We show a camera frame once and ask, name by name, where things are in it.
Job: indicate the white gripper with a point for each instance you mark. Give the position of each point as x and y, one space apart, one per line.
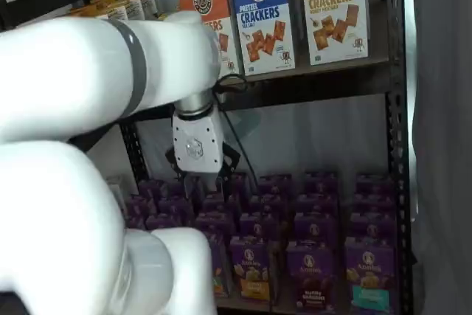
197 141

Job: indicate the purple Annie's snack box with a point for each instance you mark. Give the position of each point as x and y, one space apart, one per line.
373 226
176 206
151 189
236 184
321 183
134 223
215 223
318 204
258 225
266 205
315 228
274 186
164 222
177 186
140 207
374 184
373 204
219 205

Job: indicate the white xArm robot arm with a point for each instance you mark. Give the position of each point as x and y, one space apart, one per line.
73 71

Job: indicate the purple Annie's box brown label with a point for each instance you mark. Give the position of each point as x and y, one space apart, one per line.
311 278

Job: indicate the blue pretzel crackers box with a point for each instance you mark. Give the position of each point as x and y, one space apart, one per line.
262 16

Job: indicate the purple Annie's box teal label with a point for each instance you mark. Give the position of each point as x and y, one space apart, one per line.
370 278

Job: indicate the orange pretzel crackers box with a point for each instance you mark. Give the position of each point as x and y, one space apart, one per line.
203 1

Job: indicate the purple Annie's box yellow label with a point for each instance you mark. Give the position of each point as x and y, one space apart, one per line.
250 267

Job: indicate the gold pretzel crackers box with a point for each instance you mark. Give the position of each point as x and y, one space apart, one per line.
332 16

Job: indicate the purple Annie's box green label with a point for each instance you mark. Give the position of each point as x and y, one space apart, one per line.
218 267

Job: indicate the grey white side curtain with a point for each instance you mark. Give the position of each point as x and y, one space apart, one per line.
442 145

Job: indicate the black metal shelf rack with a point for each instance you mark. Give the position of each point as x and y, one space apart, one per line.
396 108

